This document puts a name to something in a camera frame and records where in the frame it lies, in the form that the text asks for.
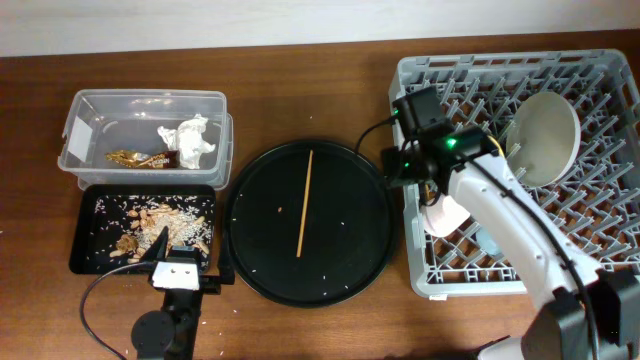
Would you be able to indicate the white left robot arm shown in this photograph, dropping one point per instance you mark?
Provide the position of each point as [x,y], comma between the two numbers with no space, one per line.
[169,332]

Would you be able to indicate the light blue cup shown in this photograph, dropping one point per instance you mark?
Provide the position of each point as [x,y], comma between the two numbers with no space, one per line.
[486,242]

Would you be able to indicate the grey plate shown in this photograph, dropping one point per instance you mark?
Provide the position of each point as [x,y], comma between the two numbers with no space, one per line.
[544,139]

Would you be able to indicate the white napkin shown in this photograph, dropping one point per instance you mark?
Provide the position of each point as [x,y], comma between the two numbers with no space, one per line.
[188,141]

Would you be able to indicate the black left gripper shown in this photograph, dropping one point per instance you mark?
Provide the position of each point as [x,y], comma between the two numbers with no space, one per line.
[158,249]

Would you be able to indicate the gold brown snack wrapper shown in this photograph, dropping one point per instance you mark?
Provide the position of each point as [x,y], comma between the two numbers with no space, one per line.
[132,159]

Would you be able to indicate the pink cup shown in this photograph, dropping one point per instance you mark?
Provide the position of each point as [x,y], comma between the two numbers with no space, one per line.
[443,217]

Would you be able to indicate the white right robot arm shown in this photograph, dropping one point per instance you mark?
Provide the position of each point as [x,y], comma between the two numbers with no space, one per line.
[583,311]

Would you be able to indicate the clear plastic bin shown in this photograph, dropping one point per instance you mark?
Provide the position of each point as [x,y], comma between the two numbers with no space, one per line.
[102,121]

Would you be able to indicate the food scraps pile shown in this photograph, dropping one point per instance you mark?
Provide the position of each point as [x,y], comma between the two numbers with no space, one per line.
[125,226]

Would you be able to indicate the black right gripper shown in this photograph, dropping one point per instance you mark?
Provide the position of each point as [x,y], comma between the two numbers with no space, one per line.
[397,171]

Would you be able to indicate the round black tray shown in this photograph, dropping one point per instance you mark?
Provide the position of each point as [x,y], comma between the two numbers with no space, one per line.
[350,233]

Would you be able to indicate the black rectangular tray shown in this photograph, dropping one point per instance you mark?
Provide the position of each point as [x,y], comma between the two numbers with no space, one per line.
[79,263]

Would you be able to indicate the grey dishwasher rack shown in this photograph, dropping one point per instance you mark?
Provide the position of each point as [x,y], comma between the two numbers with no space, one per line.
[596,202]

